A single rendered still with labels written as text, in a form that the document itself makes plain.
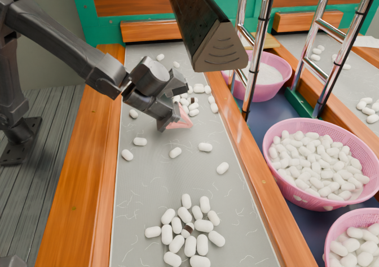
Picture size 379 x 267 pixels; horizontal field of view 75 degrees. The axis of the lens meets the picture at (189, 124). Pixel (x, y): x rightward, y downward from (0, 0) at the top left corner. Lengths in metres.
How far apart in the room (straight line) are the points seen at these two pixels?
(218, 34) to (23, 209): 0.61
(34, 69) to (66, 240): 1.80
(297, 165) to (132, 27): 0.80
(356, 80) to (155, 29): 0.79
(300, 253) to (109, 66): 0.53
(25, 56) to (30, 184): 1.51
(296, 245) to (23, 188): 0.66
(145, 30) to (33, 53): 1.22
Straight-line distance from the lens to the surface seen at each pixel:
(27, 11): 0.61
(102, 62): 0.58
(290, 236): 0.53
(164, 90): 0.58
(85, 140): 0.69
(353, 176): 0.71
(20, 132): 0.88
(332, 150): 0.74
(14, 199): 0.78
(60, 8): 1.97
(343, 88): 1.02
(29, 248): 0.68
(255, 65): 0.65
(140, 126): 0.73
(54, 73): 2.20
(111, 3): 1.14
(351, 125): 0.81
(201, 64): 0.35
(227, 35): 0.34
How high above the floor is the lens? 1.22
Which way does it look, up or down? 42 degrees down
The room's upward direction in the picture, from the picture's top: straight up
